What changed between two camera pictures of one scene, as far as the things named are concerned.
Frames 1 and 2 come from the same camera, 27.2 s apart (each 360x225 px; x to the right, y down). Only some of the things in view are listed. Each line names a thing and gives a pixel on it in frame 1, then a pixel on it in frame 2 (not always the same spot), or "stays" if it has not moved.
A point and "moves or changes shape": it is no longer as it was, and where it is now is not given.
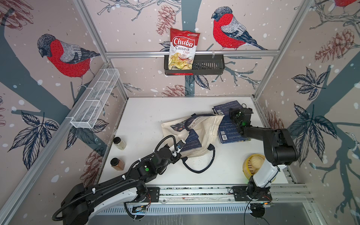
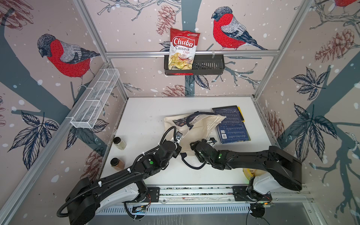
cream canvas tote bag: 198,131 stays
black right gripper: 234,111 to 195,145
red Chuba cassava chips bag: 183,46 stays
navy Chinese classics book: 224,108 moves or changes shape
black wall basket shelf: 202,64 stays
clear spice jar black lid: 119,143 stays
